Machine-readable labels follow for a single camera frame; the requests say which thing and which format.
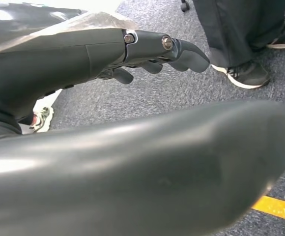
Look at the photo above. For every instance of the person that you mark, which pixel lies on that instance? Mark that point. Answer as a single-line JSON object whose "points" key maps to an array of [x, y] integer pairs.
{"points": [[236, 29]]}

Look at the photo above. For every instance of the yellow floor tape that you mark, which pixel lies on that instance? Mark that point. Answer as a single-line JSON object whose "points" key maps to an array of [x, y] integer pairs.
{"points": [[277, 208]]}

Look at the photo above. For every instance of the black chair caster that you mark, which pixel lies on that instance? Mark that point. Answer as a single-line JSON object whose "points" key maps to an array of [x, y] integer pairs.
{"points": [[185, 5]]}

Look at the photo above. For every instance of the clear plastic left hand cover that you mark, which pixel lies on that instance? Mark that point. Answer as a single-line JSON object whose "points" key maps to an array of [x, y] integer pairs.
{"points": [[47, 22]]}

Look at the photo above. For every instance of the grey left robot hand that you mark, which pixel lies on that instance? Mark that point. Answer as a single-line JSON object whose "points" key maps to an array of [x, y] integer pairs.
{"points": [[133, 176]]}

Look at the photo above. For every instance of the white printed object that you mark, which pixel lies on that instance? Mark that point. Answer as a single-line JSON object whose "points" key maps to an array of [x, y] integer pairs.
{"points": [[44, 114]]}

